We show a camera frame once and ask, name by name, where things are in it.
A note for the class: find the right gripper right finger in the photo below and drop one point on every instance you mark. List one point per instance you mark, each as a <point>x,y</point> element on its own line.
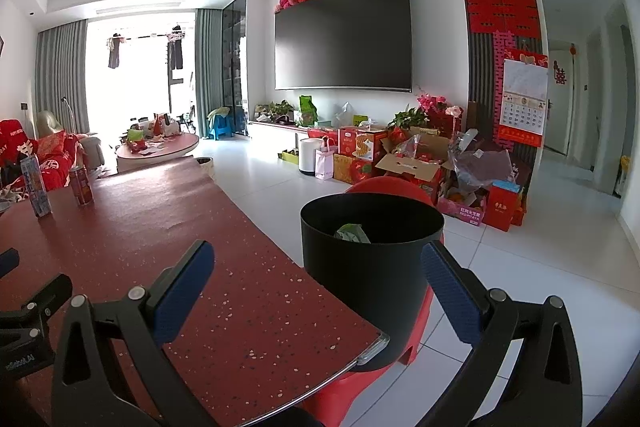
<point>523,367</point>

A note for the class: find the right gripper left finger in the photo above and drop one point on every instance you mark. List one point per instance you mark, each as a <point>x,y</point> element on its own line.
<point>89,387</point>

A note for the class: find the green plastic bag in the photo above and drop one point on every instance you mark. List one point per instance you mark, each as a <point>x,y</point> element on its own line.
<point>352,233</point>

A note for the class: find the black round trash bin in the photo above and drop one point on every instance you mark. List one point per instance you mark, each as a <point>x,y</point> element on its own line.
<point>383,281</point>

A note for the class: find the red gift bag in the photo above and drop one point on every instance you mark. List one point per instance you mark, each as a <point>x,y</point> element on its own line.
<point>501,205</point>

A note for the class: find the red drink can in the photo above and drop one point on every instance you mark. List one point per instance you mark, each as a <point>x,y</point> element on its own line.
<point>79,181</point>

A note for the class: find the tall blue drink can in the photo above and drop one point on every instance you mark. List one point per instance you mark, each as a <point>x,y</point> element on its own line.
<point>35,188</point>

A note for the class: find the red covered sofa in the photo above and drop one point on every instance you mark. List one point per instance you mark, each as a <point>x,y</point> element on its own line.
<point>56,153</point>

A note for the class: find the round red side table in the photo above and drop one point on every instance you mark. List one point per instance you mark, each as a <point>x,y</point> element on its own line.
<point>158,150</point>

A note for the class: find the small white waste bin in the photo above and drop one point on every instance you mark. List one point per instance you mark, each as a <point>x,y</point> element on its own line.
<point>207,164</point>

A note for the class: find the open cardboard box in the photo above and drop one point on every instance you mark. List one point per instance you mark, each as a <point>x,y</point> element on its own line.
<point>423,156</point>

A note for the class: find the apple print gift box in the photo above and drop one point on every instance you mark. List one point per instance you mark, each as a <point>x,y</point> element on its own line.
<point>351,170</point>

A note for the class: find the grey left curtain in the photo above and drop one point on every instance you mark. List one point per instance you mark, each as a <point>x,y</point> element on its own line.
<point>60,75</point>

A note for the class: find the pink gift bag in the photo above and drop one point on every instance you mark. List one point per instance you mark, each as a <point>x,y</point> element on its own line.
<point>324,162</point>

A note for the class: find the white cylinder appliance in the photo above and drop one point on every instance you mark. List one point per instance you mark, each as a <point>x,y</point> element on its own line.
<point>307,149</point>

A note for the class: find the wall calendar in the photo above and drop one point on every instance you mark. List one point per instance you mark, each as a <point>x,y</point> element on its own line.
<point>524,97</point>

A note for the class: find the large wall television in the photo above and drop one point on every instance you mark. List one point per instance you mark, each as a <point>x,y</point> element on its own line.
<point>344,44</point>

